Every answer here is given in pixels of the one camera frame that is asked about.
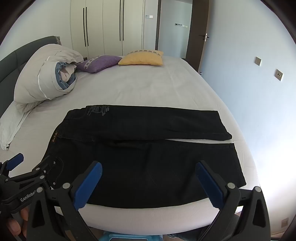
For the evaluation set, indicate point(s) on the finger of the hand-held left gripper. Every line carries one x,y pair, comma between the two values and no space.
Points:
15,161
46,166

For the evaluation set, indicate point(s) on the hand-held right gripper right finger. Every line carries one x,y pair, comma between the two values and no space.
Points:
211,185

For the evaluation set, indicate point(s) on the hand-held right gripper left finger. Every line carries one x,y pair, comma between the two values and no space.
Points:
89,185

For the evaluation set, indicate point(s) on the black pants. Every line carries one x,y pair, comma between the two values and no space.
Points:
150,162

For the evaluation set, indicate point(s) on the person's left hand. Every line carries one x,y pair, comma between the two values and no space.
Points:
13,227

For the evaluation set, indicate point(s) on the white pillow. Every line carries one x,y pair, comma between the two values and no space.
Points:
9,125

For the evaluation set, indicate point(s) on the blue plastic box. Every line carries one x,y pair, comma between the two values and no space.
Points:
129,236

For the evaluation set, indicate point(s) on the rolled beige duvet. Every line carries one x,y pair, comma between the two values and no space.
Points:
34,76

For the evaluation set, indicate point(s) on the grey upholstered headboard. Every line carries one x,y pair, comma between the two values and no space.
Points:
13,60

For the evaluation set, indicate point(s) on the white bed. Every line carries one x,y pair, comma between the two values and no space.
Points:
138,88

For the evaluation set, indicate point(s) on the purple cushion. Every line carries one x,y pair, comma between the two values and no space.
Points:
99,62

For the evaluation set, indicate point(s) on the yellow cushion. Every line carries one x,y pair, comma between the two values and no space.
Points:
141,59

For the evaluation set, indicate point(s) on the cream wardrobe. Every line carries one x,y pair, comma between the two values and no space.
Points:
104,27

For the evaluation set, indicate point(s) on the dark brown door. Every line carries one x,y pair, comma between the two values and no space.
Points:
196,18

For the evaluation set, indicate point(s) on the low brown wall socket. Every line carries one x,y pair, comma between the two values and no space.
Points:
285,222

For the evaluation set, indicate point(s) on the grey wall socket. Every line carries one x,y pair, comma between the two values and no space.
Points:
258,61
278,75

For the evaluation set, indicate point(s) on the wall control panel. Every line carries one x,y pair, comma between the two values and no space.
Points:
181,25

